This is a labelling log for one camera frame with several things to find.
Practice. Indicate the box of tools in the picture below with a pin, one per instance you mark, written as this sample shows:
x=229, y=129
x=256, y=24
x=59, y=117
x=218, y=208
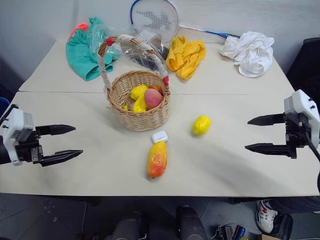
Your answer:
x=230, y=233

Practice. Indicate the pink-red peach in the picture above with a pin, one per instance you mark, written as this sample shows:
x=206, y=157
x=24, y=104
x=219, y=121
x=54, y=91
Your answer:
x=152, y=98

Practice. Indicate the black chair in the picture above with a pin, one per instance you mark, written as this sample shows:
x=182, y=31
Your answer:
x=306, y=67

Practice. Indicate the dark rounded shape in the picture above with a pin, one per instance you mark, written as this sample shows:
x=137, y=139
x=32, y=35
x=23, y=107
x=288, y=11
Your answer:
x=191, y=223
x=128, y=228

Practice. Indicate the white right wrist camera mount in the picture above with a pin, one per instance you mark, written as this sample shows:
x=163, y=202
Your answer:
x=302, y=100

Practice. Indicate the orange-red fruit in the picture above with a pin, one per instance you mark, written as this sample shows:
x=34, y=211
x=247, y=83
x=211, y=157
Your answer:
x=157, y=89

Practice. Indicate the yellow lemon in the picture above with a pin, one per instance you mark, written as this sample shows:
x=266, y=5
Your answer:
x=138, y=92
x=201, y=125

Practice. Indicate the clear plastic zip bag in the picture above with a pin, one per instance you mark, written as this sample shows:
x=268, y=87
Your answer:
x=98, y=37

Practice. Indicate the green cloth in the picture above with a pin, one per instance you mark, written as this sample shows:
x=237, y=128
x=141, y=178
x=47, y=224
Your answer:
x=78, y=56

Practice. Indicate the blue jeans leg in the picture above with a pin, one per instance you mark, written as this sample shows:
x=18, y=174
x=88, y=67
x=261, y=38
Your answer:
x=295, y=203

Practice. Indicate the white cloth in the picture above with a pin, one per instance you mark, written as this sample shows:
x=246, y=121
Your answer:
x=252, y=53

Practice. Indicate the yellow cloth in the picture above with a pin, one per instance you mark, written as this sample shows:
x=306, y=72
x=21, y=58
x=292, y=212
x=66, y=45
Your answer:
x=185, y=58

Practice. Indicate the plastic bag with black items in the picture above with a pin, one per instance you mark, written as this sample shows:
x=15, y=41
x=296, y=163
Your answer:
x=150, y=47

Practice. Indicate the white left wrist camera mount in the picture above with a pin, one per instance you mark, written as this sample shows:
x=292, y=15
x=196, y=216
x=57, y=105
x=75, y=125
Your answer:
x=18, y=122

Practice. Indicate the white-red sneaker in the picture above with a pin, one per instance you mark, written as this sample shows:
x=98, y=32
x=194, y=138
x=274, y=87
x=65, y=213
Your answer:
x=265, y=216

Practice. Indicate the yellow-orange mango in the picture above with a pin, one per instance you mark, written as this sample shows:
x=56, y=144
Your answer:
x=157, y=160

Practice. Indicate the blue bin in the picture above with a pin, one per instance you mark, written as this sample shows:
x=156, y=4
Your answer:
x=3, y=106

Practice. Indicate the yellow star fruit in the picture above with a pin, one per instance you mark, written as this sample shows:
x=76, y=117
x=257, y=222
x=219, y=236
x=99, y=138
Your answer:
x=139, y=105

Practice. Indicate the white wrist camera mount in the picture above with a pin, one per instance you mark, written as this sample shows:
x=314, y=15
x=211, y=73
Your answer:
x=302, y=100
x=18, y=122

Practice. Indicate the blue-white badminton racket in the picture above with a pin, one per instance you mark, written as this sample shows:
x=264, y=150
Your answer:
x=155, y=20

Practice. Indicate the white earbud case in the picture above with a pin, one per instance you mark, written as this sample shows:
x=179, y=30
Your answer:
x=160, y=136

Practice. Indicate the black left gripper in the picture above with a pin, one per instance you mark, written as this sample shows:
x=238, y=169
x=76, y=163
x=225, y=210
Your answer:
x=26, y=150

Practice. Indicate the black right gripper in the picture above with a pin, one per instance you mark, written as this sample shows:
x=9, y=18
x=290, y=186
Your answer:
x=296, y=132

